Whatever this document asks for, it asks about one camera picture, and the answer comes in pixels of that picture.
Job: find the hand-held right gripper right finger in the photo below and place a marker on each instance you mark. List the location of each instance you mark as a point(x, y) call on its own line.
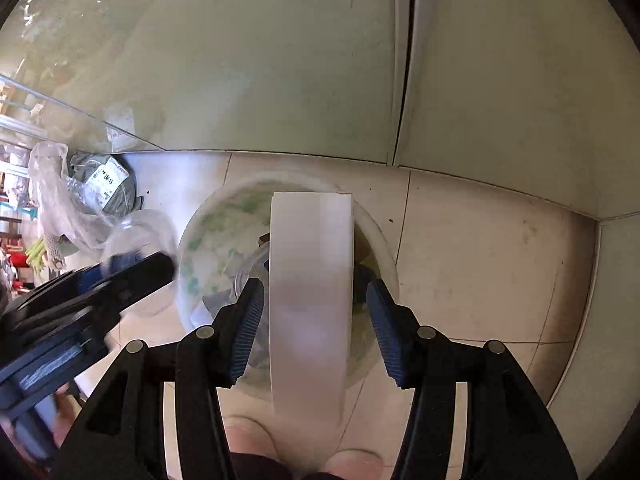
point(387, 330)

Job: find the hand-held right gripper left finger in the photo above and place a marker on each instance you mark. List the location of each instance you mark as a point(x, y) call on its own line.
point(247, 330)

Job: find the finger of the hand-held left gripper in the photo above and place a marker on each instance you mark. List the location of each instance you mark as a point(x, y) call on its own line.
point(147, 272)
point(115, 265)

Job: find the white bin with green print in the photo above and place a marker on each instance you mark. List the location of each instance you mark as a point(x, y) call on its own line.
point(200, 240)

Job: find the white styrofoam block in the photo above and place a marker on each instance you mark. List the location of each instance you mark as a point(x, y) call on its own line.
point(307, 285)

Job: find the person's left hand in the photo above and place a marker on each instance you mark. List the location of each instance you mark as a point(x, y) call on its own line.
point(62, 412)

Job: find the clear plastic container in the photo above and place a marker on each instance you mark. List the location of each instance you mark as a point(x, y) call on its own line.
point(250, 272)

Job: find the green white work glove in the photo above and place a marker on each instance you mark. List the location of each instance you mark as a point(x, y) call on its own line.
point(42, 256)

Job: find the grey packaged bag with label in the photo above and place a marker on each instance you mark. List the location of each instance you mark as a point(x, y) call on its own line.
point(105, 182)

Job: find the crumpled clear plastic bag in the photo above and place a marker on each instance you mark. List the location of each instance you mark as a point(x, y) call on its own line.
point(55, 195)

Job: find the small red item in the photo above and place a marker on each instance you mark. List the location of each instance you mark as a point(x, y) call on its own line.
point(20, 261)

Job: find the person's left foot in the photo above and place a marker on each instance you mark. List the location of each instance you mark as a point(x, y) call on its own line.
point(247, 432)

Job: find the person's foot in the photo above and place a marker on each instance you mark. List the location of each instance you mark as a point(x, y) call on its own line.
point(357, 464)
point(247, 432)

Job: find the person's right foot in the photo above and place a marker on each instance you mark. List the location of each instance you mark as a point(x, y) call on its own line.
point(357, 464)

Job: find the white cabinet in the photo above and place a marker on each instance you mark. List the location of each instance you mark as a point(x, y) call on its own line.
point(300, 60)

